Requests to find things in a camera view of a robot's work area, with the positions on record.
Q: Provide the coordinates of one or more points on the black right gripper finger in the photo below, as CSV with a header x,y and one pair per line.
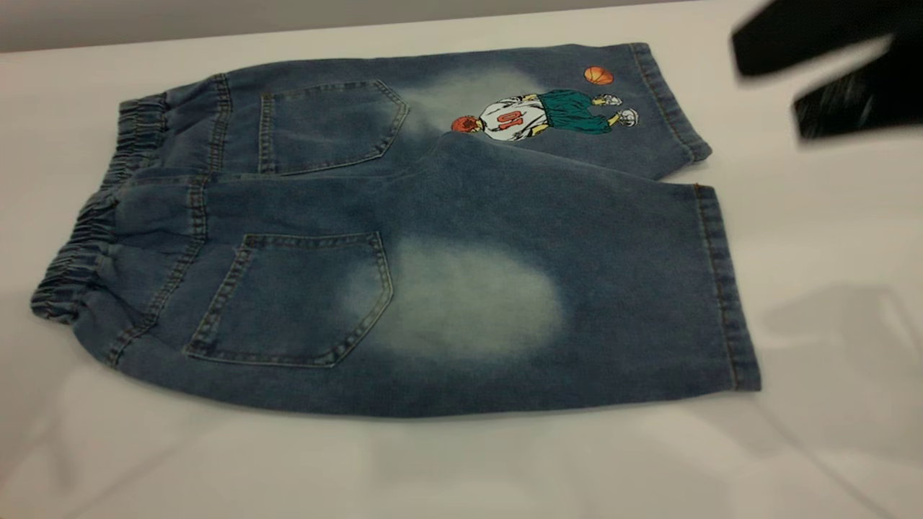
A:
x,y
815,32
865,97

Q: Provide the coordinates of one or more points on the blue denim shorts basketball print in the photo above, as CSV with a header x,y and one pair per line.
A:
x,y
461,288

